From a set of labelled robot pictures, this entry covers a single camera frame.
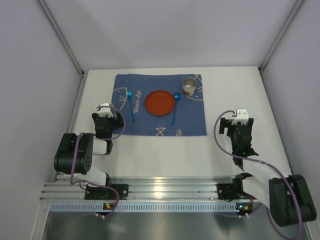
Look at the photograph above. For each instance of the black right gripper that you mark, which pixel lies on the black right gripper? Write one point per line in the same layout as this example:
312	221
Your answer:
236	124

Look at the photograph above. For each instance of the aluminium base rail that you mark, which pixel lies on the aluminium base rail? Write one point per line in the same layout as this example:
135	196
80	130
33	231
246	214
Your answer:
159	189

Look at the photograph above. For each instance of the aluminium frame post left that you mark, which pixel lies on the aluminium frame post left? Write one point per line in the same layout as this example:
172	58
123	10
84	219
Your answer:
60	35

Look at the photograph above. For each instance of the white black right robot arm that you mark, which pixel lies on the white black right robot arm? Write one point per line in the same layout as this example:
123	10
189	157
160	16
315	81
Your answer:
286	196

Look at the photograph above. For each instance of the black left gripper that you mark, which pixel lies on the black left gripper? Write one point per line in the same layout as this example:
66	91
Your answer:
107	119

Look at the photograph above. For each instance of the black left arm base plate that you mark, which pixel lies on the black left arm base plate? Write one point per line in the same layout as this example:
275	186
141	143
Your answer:
99	193

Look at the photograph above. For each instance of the silver metal cup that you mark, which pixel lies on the silver metal cup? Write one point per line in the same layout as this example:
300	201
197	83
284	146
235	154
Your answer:
189	86

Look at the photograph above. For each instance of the aluminium frame post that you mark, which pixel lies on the aluminium frame post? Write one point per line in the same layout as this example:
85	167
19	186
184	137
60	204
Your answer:
294	11
60	35

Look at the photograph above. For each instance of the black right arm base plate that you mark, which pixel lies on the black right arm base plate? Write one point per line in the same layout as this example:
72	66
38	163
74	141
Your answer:
229	192

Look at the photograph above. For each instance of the aluminium frame post right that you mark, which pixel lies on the aluminium frame post right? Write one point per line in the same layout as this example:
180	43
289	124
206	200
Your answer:
294	11

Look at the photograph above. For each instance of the blue placemat with yellow fish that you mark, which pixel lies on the blue placemat with yellow fish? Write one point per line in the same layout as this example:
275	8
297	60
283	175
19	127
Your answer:
190	113

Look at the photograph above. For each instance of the blue spoon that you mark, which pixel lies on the blue spoon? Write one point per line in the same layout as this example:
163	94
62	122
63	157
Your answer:
129	97
176	99

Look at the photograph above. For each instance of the perforated cable duct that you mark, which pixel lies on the perforated cable duct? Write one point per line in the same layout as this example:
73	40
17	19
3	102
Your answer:
152	207

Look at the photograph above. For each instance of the orange round plate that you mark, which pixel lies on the orange round plate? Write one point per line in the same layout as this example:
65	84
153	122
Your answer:
159	103

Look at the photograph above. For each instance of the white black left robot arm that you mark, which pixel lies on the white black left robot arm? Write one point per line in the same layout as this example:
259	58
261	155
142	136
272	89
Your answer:
74	156

